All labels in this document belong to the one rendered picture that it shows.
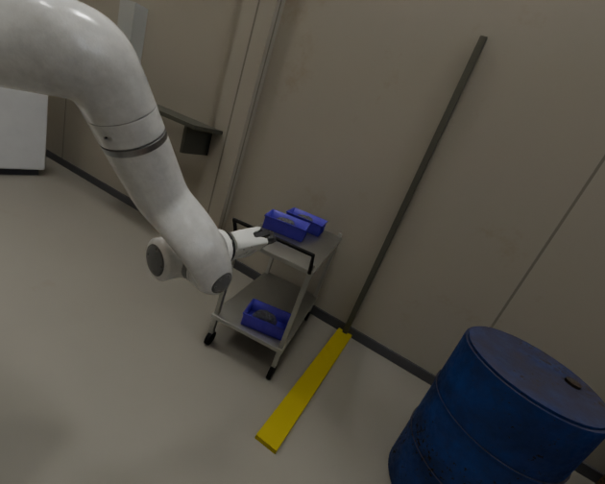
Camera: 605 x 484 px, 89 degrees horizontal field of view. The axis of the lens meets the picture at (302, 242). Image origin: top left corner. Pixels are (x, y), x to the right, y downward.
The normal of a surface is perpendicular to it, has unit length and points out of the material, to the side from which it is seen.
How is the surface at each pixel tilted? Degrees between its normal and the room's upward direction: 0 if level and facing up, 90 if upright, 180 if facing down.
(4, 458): 0
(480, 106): 90
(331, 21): 90
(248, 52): 90
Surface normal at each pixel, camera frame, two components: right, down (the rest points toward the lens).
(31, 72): -0.01, 0.83
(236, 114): -0.43, 0.18
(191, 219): 0.53, -0.18
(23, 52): 0.01, 0.58
